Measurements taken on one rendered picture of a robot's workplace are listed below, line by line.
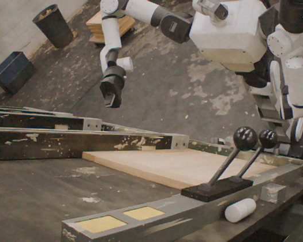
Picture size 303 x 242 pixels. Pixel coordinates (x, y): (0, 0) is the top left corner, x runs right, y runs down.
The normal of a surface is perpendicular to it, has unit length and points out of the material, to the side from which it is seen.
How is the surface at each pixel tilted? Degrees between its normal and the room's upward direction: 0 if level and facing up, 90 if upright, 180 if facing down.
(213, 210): 90
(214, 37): 68
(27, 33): 90
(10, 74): 90
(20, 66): 90
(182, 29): 64
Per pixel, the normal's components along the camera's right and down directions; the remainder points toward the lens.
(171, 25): -0.39, 0.40
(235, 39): -0.61, 0.46
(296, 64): -0.38, -0.73
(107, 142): 0.77, 0.14
